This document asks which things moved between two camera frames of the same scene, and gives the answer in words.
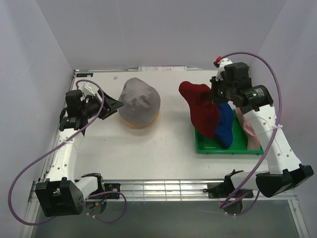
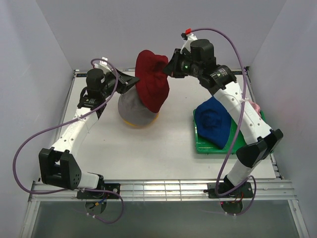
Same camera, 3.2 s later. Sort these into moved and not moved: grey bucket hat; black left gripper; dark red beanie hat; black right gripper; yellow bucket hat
Moved: dark red beanie hat; black left gripper; black right gripper
Not moved: grey bucket hat; yellow bucket hat
